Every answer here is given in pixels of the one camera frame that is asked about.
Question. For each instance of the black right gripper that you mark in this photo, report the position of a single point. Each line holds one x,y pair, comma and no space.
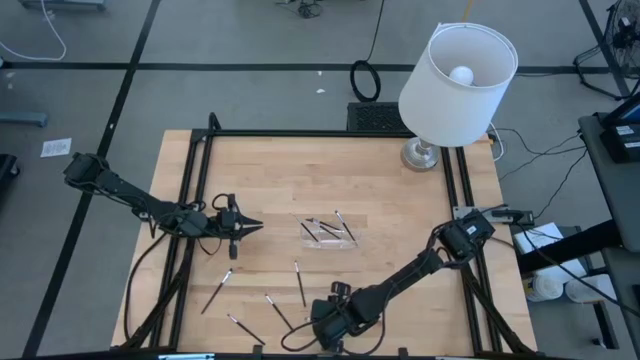
330,320

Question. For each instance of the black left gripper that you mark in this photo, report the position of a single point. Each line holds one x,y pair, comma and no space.
226,223

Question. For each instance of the thin black eyeliner brush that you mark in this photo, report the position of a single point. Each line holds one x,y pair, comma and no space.
278,312

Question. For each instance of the black angled makeup brush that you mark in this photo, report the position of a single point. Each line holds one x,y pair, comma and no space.
306,228

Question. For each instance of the black makeup brush silver ferrule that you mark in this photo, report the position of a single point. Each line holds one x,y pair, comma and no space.
246,329
345,226
216,292

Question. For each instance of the clear acrylic organizer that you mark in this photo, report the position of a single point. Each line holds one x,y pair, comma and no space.
330,245

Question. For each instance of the black blending brush pale tip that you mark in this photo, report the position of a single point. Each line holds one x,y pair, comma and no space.
322,224

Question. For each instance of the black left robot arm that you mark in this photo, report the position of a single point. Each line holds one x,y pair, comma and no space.
120,187

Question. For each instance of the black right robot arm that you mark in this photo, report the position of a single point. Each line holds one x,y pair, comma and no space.
400,280

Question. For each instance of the black table clamp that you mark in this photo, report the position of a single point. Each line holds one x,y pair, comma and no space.
402,352
257,351

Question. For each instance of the black grid floor vent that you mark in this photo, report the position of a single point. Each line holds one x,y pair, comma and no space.
372,117

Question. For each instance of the white paper sheet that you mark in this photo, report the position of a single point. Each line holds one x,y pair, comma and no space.
56,148

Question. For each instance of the black power box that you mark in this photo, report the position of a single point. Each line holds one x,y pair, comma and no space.
512,216

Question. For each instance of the white paper towel roll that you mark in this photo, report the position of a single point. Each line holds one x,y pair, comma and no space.
547,287
590,290

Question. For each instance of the white cardboard box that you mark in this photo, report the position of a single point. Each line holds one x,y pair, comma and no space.
537,239

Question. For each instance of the white shade table lamp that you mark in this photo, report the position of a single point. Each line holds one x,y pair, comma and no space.
450,115

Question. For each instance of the black cart base beam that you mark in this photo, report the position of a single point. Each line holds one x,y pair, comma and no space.
565,248

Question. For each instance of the grey desk foot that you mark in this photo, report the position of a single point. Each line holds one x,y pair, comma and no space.
62,4
22,119

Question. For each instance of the grey side cart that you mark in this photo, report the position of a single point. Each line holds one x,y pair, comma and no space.
607,190

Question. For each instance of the black labelled device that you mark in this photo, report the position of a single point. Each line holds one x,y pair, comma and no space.
620,147

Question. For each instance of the black laptop blue screen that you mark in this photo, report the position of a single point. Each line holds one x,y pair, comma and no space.
627,112

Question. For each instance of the black floor fan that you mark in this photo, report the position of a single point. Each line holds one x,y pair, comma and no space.
622,30

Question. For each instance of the black aluminium table frame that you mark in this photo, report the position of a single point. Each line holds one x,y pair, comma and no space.
300,133

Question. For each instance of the black curved corner bracket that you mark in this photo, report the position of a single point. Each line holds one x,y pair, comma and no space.
212,120

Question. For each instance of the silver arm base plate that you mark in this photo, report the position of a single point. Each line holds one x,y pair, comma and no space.
462,212

